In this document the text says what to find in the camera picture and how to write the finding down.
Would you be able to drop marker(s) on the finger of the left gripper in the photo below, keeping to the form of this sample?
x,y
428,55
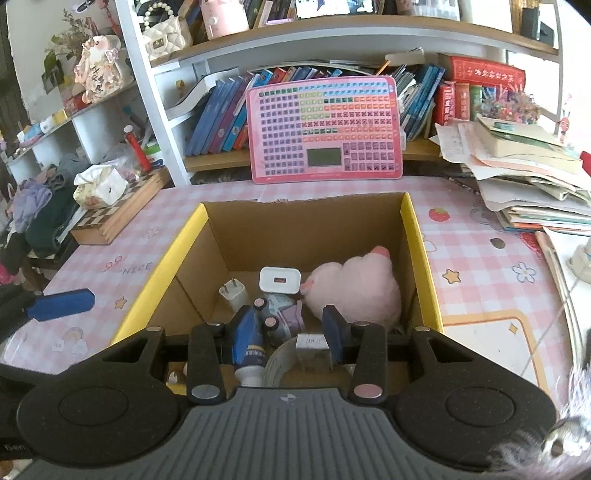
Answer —
x,y
50,307

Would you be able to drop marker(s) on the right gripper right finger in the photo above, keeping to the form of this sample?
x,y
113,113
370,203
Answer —
x,y
363,345

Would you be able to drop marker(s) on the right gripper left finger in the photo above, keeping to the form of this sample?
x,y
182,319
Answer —
x,y
215,352

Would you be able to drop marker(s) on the white blue spray bottle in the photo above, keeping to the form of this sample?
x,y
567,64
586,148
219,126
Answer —
x,y
248,352

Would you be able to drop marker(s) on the small white plug charger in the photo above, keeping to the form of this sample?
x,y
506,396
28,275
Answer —
x,y
234,294

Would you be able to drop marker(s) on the large white power adapter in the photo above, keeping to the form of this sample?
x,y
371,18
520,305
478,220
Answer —
x,y
279,280

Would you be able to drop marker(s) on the pink plush toy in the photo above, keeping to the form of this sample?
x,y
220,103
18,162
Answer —
x,y
363,289

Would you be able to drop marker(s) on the clear tape roll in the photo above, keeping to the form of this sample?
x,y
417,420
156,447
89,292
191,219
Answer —
x,y
279,363

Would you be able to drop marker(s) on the grey purple toy car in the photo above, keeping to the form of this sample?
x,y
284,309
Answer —
x,y
281,317

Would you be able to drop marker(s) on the pile of dark clothes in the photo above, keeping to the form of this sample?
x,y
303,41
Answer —
x,y
41,212

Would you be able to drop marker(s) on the wooden chess board box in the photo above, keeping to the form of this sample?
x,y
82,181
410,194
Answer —
x,y
102,226

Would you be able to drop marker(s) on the yellow cardboard box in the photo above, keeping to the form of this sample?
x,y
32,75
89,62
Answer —
x,y
237,239

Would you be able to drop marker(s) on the floral tissue pack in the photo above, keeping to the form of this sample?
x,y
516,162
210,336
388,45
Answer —
x,y
98,187

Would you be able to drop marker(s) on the red white pen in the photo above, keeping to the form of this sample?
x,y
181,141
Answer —
x,y
142,159

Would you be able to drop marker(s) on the pink keyboard learning toy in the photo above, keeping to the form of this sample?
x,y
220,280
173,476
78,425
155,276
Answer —
x,y
332,128

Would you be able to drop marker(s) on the row of blue books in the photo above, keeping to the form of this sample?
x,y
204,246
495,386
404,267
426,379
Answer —
x,y
219,109

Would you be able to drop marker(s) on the white power strip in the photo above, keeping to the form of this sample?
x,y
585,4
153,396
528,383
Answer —
x,y
580,262

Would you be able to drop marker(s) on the stack of papers and books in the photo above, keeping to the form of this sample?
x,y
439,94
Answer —
x,y
522,172

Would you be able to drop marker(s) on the pink lucky cat figurine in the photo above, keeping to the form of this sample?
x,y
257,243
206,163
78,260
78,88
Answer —
x,y
98,70

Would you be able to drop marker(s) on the red book box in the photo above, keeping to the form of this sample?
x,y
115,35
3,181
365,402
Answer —
x,y
478,71

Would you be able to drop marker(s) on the cream quilted pearl handbag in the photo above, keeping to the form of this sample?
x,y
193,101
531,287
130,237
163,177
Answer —
x,y
166,37

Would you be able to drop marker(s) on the white bookshelf frame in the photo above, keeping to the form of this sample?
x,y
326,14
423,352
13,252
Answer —
x,y
364,38

